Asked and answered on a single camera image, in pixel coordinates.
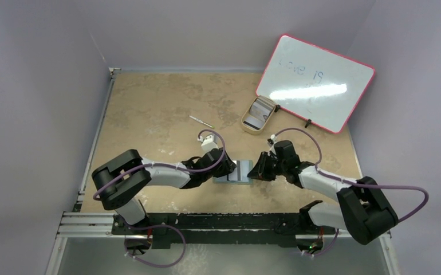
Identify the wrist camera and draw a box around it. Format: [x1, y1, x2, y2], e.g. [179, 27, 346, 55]
[267, 135, 277, 154]
[198, 135, 219, 153]

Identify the stack of cards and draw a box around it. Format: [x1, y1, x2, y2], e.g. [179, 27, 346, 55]
[249, 97, 276, 121]

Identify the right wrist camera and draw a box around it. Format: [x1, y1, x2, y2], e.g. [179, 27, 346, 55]
[267, 135, 277, 154]

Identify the green card holder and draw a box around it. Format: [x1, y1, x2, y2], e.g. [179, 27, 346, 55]
[212, 160, 253, 185]

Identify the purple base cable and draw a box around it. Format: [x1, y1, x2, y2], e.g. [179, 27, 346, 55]
[123, 222, 189, 269]

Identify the green tipped marker pen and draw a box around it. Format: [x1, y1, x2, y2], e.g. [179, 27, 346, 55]
[188, 115, 215, 129]

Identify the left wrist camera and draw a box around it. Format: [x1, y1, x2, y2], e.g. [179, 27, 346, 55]
[198, 135, 219, 153]

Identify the beige oval tray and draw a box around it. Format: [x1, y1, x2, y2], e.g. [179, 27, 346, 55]
[241, 96, 279, 135]

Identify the pink framed whiteboard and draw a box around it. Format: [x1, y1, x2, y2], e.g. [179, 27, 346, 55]
[255, 34, 376, 133]

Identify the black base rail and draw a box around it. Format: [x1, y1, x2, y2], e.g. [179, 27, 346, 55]
[111, 206, 335, 249]

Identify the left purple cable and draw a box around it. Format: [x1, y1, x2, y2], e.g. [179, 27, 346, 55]
[93, 129, 227, 201]

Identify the loose striped card in tray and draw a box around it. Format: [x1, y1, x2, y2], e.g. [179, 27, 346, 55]
[243, 116, 265, 131]

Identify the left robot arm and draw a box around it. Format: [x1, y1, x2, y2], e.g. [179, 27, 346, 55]
[91, 148, 237, 234]

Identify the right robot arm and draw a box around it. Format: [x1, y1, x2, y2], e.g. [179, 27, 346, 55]
[247, 140, 399, 245]

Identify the silver striped credit card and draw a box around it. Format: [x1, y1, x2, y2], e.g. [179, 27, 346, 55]
[226, 160, 253, 183]

